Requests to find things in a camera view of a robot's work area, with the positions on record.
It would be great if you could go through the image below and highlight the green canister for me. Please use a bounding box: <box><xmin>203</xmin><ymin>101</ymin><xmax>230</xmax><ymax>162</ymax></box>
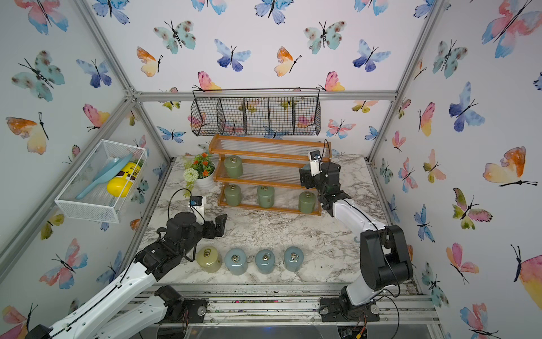
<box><xmin>298</xmin><ymin>191</ymin><xmax>316</xmax><ymax>214</ymax></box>
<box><xmin>257</xmin><ymin>186</ymin><xmax>275</xmax><ymax>208</ymax></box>
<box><xmin>224</xmin><ymin>155</ymin><xmax>244</xmax><ymax>179</ymax></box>
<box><xmin>224</xmin><ymin>184</ymin><xmax>242</xmax><ymax>206</ymax></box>

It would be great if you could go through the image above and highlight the yellow canister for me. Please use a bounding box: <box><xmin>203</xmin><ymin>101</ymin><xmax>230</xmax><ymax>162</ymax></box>
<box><xmin>196</xmin><ymin>246</ymin><xmax>222</xmax><ymax>273</ymax></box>

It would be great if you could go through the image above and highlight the blue canister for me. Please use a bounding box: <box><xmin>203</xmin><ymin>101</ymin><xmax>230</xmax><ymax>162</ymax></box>
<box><xmin>283</xmin><ymin>246</ymin><xmax>304</xmax><ymax>272</ymax></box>
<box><xmin>224</xmin><ymin>248</ymin><xmax>248</xmax><ymax>275</ymax></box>
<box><xmin>255</xmin><ymin>249</ymin><xmax>276</xmax><ymax>275</ymax></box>

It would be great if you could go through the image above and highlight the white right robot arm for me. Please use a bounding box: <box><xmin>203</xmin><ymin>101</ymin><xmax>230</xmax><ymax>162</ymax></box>
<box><xmin>299</xmin><ymin>162</ymin><xmax>414</xmax><ymax>308</ymax></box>

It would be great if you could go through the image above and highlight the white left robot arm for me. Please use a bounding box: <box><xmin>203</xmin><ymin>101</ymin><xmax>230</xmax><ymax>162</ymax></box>
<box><xmin>27</xmin><ymin>212</ymin><xmax>227</xmax><ymax>338</ymax></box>

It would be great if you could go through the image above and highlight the wooden three-tier shelf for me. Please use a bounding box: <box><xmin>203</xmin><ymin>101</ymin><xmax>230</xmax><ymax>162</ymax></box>
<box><xmin>209</xmin><ymin>134</ymin><xmax>332</xmax><ymax>207</ymax></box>

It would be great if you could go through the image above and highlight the white pot with flowers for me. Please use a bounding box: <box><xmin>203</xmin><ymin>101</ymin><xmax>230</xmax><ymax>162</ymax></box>
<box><xmin>183</xmin><ymin>152</ymin><xmax>216</xmax><ymax>196</ymax></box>

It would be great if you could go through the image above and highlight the yellow bottle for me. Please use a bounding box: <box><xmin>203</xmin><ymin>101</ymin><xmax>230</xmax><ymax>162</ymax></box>
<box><xmin>106</xmin><ymin>162</ymin><xmax>141</xmax><ymax>198</ymax></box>

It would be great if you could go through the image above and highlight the teal dustpan scoop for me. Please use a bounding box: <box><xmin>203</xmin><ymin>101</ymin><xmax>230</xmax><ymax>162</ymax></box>
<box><xmin>76</xmin><ymin>155</ymin><xmax>132</xmax><ymax>200</ymax></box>

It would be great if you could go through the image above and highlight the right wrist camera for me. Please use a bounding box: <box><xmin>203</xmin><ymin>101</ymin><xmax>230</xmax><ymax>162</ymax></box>
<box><xmin>309</xmin><ymin>151</ymin><xmax>322</xmax><ymax>177</ymax></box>

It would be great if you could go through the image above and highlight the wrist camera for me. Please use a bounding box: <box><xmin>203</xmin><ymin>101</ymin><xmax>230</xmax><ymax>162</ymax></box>
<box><xmin>309</xmin><ymin>151</ymin><xmax>322</xmax><ymax>177</ymax></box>
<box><xmin>189</xmin><ymin>195</ymin><xmax>206</xmax><ymax>220</ymax></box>

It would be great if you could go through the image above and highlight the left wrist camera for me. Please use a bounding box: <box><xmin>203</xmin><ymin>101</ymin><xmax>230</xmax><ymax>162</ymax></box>
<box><xmin>189</xmin><ymin>195</ymin><xmax>206</xmax><ymax>220</ymax></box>

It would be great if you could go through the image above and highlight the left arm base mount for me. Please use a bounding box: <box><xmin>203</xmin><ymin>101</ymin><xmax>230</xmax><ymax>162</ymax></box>
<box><xmin>154</xmin><ymin>285</ymin><xmax>208</xmax><ymax>326</ymax></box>

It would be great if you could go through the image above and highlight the black wire wall basket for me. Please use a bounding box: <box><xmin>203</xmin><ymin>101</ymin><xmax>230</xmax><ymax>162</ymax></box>
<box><xmin>189</xmin><ymin>88</ymin><xmax>321</xmax><ymax>138</ymax></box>

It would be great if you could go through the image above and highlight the white mesh wall basket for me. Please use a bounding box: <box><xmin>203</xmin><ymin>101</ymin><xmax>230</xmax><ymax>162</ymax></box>
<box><xmin>54</xmin><ymin>139</ymin><xmax>148</xmax><ymax>223</ymax></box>

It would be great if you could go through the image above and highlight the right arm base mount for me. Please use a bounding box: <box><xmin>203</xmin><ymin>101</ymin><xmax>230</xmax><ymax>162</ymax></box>
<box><xmin>318</xmin><ymin>293</ymin><xmax>380</xmax><ymax>322</ymax></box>

